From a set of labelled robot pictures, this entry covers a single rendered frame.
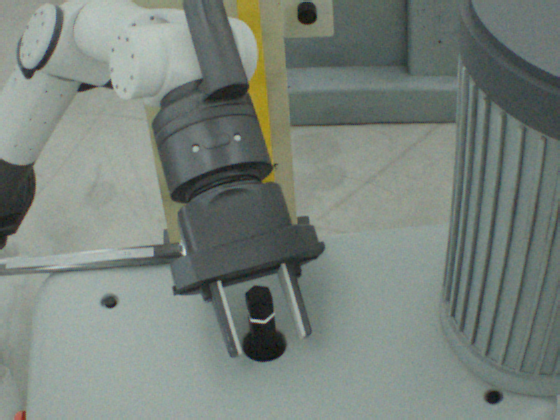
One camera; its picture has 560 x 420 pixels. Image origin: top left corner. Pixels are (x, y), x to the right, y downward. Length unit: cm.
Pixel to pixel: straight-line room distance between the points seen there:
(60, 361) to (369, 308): 27
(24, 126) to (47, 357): 38
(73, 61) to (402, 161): 279
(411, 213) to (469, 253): 284
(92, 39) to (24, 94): 17
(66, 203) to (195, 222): 299
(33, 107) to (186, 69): 35
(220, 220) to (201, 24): 16
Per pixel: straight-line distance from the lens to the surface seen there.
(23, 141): 115
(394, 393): 78
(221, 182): 78
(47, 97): 111
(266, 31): 269
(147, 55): 80
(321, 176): 368
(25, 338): 129
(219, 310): 77
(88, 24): 98
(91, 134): 404
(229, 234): 77
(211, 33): 79
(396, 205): 357
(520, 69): 57
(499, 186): 64
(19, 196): 125
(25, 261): 91
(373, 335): 82
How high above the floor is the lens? 254
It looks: 46 degrees down
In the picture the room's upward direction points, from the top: 5 degrees counter-clockwise
